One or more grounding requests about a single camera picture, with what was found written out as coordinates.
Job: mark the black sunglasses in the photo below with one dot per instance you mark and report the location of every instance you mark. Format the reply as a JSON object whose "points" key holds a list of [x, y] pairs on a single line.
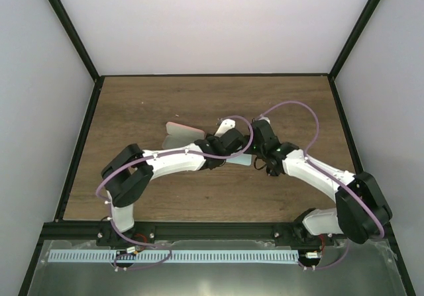
{"points": [[271, 166]]}

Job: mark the light blue slotted cable duct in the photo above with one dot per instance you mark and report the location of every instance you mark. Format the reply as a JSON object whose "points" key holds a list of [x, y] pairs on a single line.
{"points": [[176, 257]]}

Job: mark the black front mounting rail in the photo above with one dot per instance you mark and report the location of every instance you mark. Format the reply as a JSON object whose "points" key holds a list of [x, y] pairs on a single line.
{"points": [[278, 233]]}

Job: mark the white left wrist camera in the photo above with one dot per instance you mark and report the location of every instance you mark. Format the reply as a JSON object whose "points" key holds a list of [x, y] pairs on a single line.
{"points": [[224, 126]]}

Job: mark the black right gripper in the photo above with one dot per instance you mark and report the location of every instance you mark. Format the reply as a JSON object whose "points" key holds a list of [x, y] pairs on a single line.
{"points": [[250, 151]]}

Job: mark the black frame post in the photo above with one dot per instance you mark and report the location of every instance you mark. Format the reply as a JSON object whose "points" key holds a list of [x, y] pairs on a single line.
{"points": [[357, 30], [67, 24]]}

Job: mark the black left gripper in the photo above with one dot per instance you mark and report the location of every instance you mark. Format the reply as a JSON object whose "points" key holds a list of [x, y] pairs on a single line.
{"points": [[209, 136]]}

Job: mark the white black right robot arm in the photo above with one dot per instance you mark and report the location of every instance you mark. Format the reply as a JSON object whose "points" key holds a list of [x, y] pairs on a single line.
{"points": [[361, 210]]}

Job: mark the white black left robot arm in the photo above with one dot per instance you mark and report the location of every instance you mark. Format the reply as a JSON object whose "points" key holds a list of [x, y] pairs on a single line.
{"points": [[129, 173]]}

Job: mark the metal front tray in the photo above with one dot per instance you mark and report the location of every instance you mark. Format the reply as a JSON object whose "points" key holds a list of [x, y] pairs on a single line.
{"points": [[345, 269]]}

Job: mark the light blue cleaning cloth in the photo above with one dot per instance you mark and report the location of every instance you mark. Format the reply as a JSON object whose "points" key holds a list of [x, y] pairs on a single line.
{"points": [[243, 159]]}

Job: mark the black table rail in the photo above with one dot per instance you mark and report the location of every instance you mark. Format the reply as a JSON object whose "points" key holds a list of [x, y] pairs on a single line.
{"points": [[345, 126], [78, 150]]}

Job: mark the pink glasses case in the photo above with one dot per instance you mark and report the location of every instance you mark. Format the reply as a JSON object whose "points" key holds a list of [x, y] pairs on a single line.
{"points": [[179, 135]]}

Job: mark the black left frame post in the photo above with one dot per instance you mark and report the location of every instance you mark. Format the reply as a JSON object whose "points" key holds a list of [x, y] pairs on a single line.
{"points": [[67, 24]]}

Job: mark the black right frame post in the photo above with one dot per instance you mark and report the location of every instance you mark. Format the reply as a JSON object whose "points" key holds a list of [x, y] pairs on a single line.
{"points": [[357, 30]]}

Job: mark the black right table rail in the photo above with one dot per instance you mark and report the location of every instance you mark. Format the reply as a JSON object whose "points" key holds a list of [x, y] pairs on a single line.
{"points": [[345, 126]]}

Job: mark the black left table rail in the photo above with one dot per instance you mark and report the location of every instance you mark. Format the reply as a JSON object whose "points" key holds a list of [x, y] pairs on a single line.
{"points": [[78, 150]]}

